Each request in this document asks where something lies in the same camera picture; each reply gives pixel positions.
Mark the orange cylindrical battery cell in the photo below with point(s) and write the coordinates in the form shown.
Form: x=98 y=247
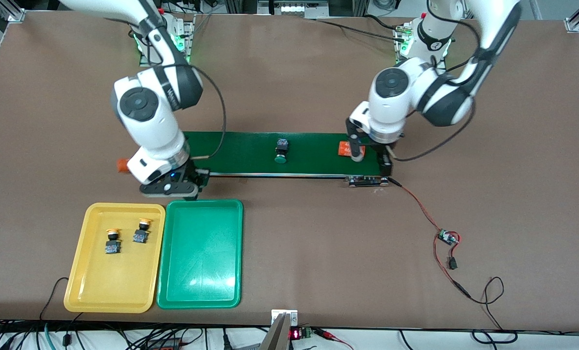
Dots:
x=344 y=148
x=122 y=166

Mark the small blue circuit board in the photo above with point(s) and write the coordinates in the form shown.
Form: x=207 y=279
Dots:
x=447 y=237

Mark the red clip lead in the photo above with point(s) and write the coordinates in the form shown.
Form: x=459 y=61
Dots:
x=331 y=335

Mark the yellow plastic tray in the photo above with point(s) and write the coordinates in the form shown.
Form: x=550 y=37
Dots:
x=114 y=282

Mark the green push button switch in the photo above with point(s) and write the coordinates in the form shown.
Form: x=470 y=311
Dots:
x=281 y=145

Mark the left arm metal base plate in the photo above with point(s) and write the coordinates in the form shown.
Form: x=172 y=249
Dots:
x=399 y=51

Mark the red digit display module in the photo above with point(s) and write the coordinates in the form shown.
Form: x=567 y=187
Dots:
x=295 y=334

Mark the black inline connector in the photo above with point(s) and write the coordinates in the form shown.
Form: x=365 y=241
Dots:
x=462 y=289

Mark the black barrel plug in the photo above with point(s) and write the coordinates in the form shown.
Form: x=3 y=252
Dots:
x=395 y=182

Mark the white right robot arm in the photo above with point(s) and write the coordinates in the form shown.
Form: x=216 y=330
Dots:
x=144 y=126

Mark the white electronics box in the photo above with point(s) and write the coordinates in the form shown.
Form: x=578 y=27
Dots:
x=294 y=8

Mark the green conveyor belt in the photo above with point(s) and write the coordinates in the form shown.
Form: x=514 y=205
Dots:
x=250 y=153

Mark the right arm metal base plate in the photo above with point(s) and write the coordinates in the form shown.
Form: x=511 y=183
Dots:
x=190 y=43

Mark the silver mount bracket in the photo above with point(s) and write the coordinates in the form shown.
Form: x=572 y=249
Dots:
x=276 y=313

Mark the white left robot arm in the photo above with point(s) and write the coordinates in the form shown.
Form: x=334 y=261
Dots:
x=396 y=107

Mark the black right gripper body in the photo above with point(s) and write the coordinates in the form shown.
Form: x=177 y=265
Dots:
x=194 y=171

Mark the green plastic tray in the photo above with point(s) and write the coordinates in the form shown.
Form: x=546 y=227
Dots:
x=199 y=257

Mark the black connector with short lead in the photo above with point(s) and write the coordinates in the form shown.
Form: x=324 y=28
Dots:
x=452 y=264

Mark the grey metal camera pole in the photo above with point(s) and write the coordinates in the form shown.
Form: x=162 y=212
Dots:
x=276 y=338

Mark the yellow push button switch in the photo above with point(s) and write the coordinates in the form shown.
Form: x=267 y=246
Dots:
x=140 y=237
x=112 y=247

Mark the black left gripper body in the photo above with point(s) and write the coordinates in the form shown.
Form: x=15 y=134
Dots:
x=384 y=158

